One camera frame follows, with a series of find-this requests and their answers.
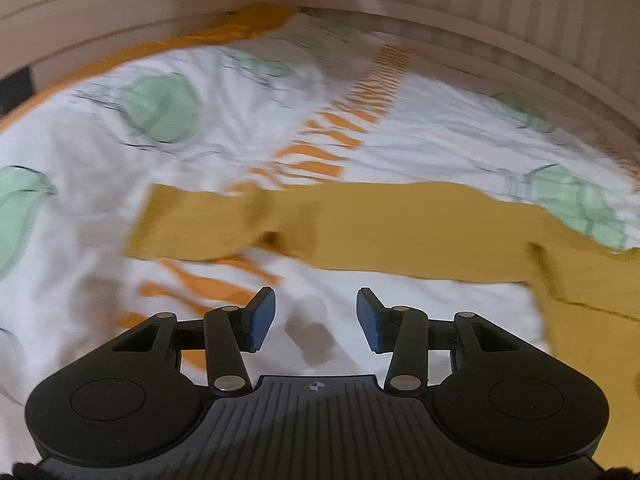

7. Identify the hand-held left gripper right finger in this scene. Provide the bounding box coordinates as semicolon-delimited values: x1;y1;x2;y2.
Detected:
356;287;521;395

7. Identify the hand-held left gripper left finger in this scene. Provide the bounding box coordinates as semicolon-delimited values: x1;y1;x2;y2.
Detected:
113;287;277;395

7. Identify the mustard yellow knit garment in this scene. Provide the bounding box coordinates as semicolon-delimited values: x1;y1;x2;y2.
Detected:
125;182;640;471

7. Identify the white printed duvet cover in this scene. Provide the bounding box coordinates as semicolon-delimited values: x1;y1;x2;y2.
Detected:
0;10;640;466

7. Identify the orange bed sheet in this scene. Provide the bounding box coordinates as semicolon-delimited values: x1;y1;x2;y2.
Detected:
0;4;297;126

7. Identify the white slatted bed frame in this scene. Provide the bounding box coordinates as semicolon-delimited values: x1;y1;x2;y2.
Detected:
0;0;640;171

